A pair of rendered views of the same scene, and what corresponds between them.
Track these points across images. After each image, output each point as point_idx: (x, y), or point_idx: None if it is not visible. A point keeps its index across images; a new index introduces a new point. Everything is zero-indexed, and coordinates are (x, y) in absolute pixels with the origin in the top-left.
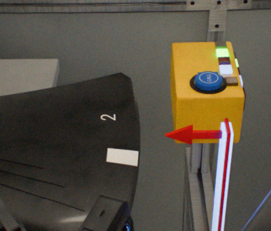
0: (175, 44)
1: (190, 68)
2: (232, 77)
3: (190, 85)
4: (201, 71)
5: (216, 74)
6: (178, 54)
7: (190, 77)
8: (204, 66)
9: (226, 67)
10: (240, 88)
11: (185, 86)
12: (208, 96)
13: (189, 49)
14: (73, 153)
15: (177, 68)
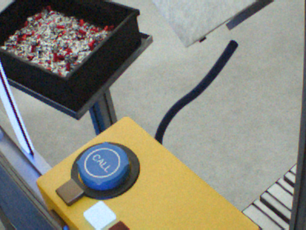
0: (247, 224)
1: (162, 184)
2: (71, 195)
3: (125, 146)
4: (139, 189)
5: (95, 178)
6: (215, 203)
7: (144, 164)
8: (143, 204)
9: (99, 215)
10: (49, 193)
11: (133, 141)
12: (83, 146)
13: (210, 228)
14: None
15: (183, 170)
